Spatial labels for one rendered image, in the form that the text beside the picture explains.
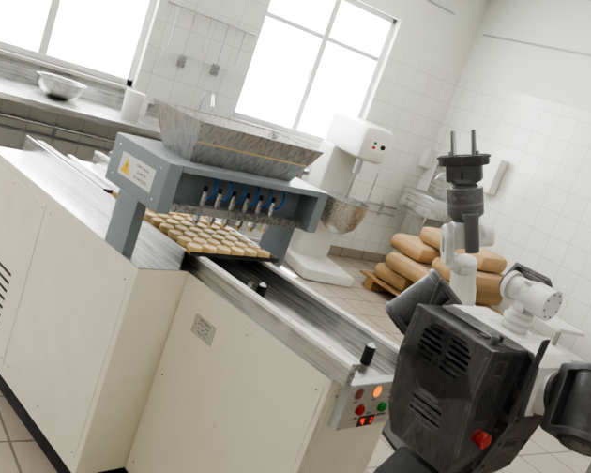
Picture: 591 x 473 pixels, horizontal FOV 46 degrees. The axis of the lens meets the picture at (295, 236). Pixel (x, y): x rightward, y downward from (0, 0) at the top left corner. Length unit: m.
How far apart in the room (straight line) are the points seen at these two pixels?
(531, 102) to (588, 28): 0.78
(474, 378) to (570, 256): 5.02
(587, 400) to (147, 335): 1.42
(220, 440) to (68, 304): 0.74
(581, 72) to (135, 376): 5.17
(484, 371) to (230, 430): 1.02
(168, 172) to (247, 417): 0.75
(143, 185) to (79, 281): 0.46
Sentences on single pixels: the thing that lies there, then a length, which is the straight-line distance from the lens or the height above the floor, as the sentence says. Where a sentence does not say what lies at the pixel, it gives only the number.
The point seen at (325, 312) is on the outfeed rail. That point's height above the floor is 0.87.
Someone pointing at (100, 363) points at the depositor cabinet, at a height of 0.49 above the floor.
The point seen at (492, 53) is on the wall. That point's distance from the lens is 7.34.
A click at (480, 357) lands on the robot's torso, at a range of 1.34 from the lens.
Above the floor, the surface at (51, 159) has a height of 0.89.
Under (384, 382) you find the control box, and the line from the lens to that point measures 1.99.
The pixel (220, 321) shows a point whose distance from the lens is 2.16.
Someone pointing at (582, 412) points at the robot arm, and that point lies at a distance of 1.39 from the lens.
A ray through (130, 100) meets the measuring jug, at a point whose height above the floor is 1.01.
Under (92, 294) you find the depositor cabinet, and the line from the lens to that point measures 2.40.
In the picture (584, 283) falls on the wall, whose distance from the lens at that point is 6.24.
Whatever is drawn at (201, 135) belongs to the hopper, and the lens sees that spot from 2.18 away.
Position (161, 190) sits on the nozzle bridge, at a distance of 2.12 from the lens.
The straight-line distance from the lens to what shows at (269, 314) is 2.02.
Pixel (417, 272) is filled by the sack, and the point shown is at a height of 0.37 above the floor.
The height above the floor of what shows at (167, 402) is 0.42.
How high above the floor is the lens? 1.53
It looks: 12 degrees down
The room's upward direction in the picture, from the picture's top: 20 degrees clockwise
